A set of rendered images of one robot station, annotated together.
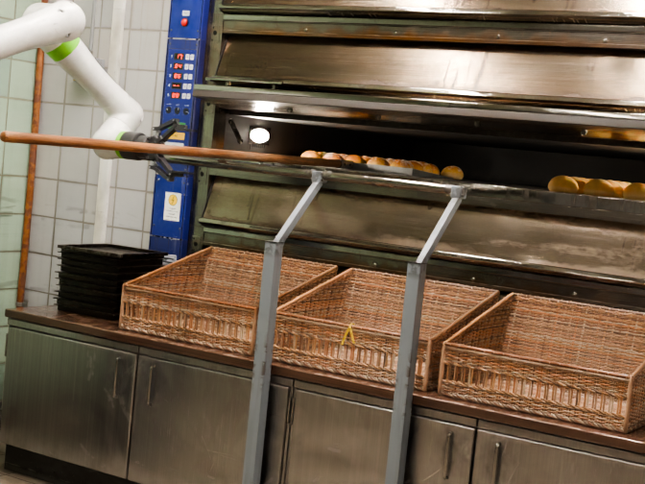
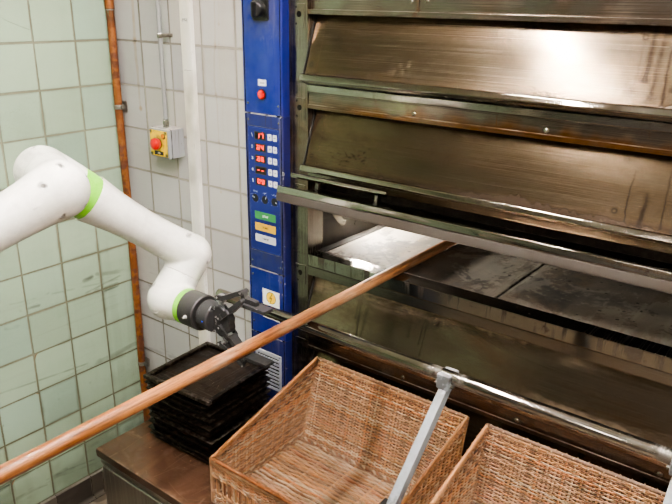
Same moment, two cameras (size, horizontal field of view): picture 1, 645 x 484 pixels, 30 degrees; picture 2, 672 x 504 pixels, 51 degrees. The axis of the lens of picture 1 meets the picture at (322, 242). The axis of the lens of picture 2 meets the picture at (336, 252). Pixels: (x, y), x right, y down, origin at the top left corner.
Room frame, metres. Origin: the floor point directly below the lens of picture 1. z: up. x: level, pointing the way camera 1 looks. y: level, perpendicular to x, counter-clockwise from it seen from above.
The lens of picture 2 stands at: (2.39, 0.13, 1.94)
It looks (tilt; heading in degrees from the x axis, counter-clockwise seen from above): 20 degrees down; 6
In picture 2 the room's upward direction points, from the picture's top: 1 degrees clockwise
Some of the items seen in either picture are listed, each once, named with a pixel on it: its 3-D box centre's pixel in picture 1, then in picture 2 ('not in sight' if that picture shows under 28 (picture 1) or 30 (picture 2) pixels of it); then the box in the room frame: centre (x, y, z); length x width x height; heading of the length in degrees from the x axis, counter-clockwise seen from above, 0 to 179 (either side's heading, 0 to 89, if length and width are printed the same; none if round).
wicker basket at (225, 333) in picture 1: (229, 296); (338, 459); (4.04, 0.29, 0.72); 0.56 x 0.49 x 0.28; 58
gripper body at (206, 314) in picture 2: (152, 148); (219, 318); (3.92, 0.58, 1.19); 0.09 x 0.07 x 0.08; 59
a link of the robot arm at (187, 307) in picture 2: (135, 146); (199, 310); (3.96, 0.64, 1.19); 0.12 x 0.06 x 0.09; 149
